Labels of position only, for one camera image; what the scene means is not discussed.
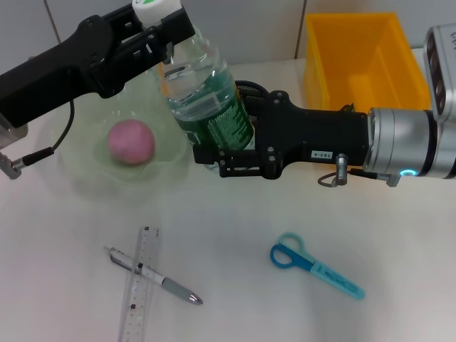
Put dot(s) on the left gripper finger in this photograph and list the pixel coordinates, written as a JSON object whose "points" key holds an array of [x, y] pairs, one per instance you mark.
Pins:
{"points": [[178, 28]]}

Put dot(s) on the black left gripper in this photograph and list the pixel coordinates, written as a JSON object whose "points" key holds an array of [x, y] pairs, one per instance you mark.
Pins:
{"points": [[53, 78]]}

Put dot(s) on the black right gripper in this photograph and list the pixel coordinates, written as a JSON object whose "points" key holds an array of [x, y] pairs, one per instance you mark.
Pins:
{"points": [[313, 135]]}

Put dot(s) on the clear water bottle green label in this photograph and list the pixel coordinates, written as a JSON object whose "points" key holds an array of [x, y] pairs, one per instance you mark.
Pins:
{"points": [[199, 82]]}

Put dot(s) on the pink peach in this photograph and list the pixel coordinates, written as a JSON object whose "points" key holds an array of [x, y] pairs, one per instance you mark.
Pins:
{"points": [[131, 142]]}

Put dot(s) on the blue scissors with sheath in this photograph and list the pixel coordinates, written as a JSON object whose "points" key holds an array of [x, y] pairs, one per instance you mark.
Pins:
{"points": [[331, 278]]}

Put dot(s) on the clear plastic ruler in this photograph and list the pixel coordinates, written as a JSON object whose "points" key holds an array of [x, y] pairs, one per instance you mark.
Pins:
{"points": [[137, 313]]}

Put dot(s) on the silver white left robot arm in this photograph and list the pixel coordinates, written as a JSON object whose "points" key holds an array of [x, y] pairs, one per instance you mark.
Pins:
{"points": [[10, 133]]}

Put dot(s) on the black mesh pen cup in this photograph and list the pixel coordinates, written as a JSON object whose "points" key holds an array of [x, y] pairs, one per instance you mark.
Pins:
{"points": [[249, 86]]}

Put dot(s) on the pale green glass fruit plate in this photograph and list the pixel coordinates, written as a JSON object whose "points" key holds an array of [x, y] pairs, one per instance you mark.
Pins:
{"points": [[82, 117]]}

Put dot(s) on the grey silver ballpoint pen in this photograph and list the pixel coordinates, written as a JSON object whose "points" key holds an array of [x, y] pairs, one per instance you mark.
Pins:
{"points": [[178, 289]]}

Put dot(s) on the yellow plastic bin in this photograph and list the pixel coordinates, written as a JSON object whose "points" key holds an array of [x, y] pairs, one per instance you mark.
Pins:
{"points": [[356, 53]]}

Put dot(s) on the silver black wrist camera box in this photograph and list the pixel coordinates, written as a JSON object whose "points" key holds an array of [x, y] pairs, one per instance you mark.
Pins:
{"points": [[441, 71]]}

